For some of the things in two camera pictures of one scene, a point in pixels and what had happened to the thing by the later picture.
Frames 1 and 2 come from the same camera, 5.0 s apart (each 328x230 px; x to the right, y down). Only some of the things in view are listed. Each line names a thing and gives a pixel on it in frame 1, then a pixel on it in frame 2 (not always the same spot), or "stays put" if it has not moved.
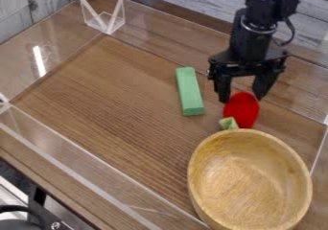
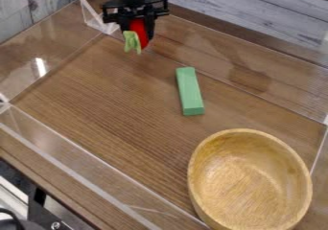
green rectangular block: x=190 y=93 stays put
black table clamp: x=36 y=207 stays put
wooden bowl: x=250 y=181 stays put
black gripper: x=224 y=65 -> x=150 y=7
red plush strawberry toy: x=242 y=107 -> x=135 y=36
